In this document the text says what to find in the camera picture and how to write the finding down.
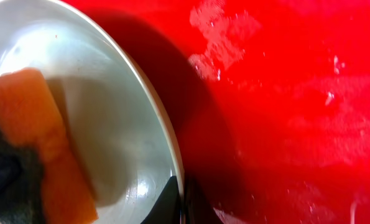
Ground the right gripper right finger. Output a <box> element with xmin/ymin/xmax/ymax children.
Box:
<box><xmin>184</xmin><ymin>178</ymin><xmax>223</xmax><ymax>224</ymax></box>

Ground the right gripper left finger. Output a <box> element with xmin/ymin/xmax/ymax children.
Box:
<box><xmin>141</xmin><ymin>176</ymin><xmax>181</xmax><ymax>224</ymax></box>

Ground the green and orange sponge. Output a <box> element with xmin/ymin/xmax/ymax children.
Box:
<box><xmin>0</xmin><ymin>68</ymin><xmax>98</xmax><ymax>224</ymax></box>

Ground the light blue plate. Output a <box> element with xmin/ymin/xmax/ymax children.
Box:
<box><xmin>0</xmin><ymin>0</ymin><xmax>185</xmax><ymax>223</ymax></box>

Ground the red plastic serving tray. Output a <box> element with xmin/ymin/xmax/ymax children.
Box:
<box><xmin>72</xmin><ymin>0</ymin><xmax>370</xmax><ymax>223</ymax></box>

